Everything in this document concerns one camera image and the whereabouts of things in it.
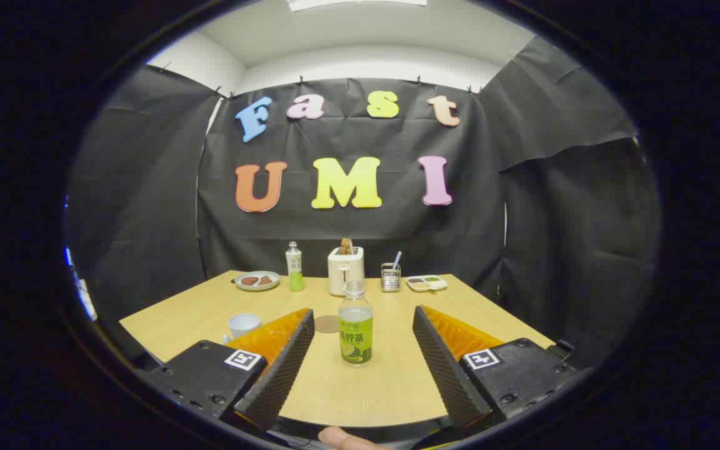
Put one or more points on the slim green drink bottle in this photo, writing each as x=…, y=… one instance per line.
x=295, y=265

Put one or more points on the ceiling light panel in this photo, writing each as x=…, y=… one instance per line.
x=357, y=3

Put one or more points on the round brown coaster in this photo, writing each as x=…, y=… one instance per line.
x=325, y=324

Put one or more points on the white divided tray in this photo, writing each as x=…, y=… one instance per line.
x=426, y=284

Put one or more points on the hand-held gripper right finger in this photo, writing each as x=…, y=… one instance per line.
x=444, y=369

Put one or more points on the green label juice bottle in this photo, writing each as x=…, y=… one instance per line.
x=355, y=334

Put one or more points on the grey plate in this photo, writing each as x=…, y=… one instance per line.
x=257, y=287

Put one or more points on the white cup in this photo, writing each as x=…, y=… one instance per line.
x=242, y=324

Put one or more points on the brown toast slice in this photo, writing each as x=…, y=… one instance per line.
x=346, y=245

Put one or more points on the wooden table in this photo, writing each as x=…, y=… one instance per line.
x=385, y=381

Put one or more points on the purple spoon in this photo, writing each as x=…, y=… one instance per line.
x=397, y=257

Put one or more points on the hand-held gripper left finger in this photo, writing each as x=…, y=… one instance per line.
x=279, y=369

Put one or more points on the white toaster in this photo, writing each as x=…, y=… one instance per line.
x=345, y=272

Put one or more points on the brown meat slice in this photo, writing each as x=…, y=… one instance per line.
x=249, y=281
x=265, y=280

